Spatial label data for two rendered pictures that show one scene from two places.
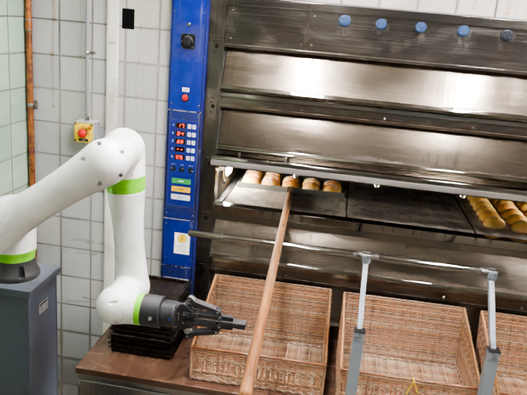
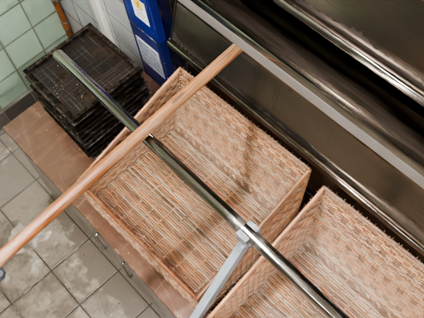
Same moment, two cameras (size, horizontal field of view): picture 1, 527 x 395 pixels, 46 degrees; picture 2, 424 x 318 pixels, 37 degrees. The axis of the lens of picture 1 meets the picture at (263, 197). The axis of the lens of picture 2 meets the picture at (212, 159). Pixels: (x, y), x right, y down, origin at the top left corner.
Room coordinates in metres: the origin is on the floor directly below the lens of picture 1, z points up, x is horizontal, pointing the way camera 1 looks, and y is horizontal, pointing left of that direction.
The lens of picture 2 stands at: (1.89, -0.82, 2.44)
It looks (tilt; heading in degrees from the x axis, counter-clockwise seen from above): 60 degrees down; 50
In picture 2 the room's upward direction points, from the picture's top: 12 degrees counter-clockwise
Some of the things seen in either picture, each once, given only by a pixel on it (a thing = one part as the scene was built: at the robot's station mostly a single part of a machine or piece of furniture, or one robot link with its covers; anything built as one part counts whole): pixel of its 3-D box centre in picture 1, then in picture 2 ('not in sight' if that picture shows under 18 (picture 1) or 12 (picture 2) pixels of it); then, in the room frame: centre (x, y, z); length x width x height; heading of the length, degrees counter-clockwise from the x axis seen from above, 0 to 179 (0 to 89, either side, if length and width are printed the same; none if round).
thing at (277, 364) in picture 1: (264, 331); (190, 186); (2.41, -0.06, 0.72); 0.56 x 0.49 x 0.28; 85
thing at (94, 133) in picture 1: (86, 131); not in sight; (2.75, 0.83, 1.46); 0.10 x 0.07 x 0.10; 83
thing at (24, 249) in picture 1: (11, 227); not in sight; (1.73, 0.74, 1.36); 0.16 x 0.13 x 0.19; 178
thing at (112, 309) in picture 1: (121, 304); not in sight; (1.61, 0.38, 1.20); 0.14 x 0.13 x 0.11; 83
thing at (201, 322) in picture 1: (202, 322); not in sight; (1.57, 0.14, 1.18); 0.11 x 0.04 x 0.01; 83
